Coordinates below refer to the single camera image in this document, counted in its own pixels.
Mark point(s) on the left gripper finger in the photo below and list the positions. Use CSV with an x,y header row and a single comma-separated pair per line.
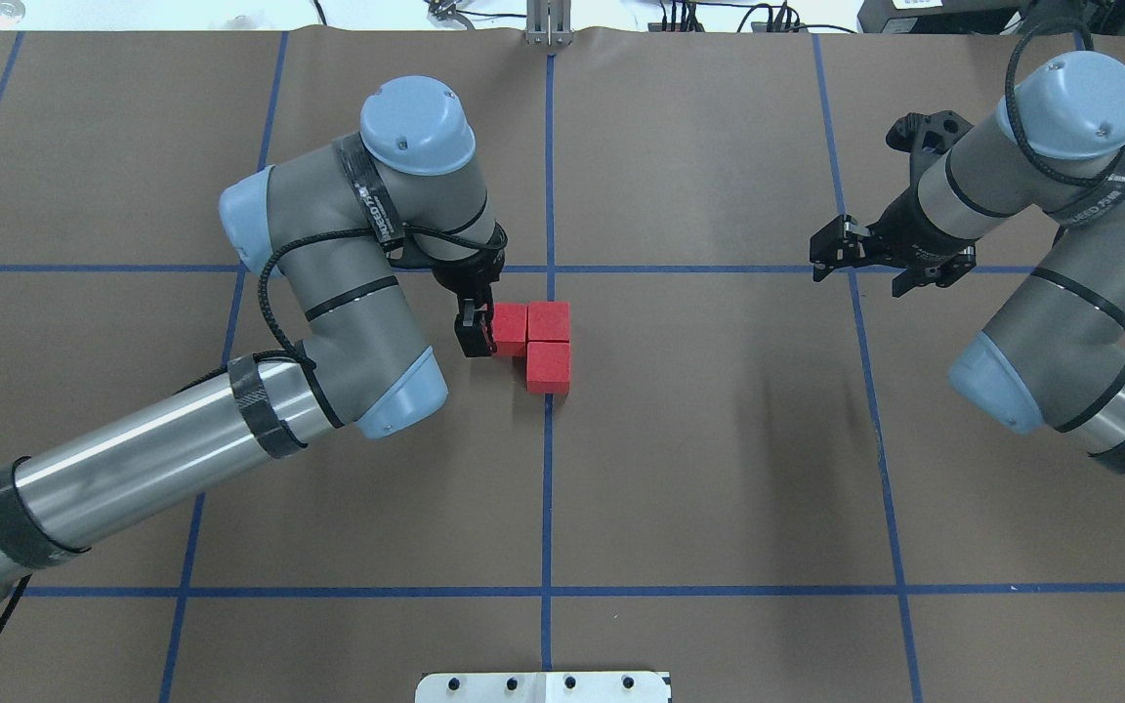
x,y
474,328

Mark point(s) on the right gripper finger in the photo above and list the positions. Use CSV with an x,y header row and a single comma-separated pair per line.
x,y
840,244
942,275

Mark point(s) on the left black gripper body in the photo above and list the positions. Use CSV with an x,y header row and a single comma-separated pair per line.
x,y
462,278

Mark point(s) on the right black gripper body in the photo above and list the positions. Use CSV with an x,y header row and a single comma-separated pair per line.
x,y
906,227

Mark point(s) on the red block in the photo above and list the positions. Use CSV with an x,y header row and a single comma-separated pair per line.
x,y
548,367
548,321
509,329

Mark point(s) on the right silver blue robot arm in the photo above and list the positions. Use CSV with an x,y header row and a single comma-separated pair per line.
x,y
1051,357

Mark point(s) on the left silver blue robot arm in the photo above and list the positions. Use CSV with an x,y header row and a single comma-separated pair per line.
x,y
325,234

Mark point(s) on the black power adapter box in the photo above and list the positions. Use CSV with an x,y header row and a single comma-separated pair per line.
x,y
936,17

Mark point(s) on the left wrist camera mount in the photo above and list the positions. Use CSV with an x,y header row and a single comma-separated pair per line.
x,y
414,257

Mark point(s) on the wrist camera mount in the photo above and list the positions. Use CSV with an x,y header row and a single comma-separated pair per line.
x,y
414,257
926,138

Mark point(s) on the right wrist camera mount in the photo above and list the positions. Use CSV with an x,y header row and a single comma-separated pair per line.
x,y
926,138

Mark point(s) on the aluminium frame post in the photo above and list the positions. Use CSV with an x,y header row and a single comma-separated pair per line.
x,y
548,23

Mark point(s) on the white central post base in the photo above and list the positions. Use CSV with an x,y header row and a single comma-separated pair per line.
x,y
560,686

